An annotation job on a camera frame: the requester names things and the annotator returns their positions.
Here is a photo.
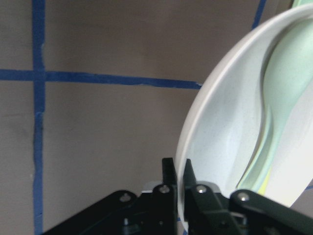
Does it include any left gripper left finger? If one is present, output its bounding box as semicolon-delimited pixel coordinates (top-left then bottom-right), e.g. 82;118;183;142
45;158;178;235

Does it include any white round plate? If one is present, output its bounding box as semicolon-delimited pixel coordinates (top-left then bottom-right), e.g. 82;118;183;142
175;3;313;232

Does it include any light green plastic spoon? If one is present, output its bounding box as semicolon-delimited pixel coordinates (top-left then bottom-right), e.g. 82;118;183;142
237;0;313;195

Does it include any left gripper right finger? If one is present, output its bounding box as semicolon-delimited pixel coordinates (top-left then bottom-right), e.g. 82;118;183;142
182;159;313;235

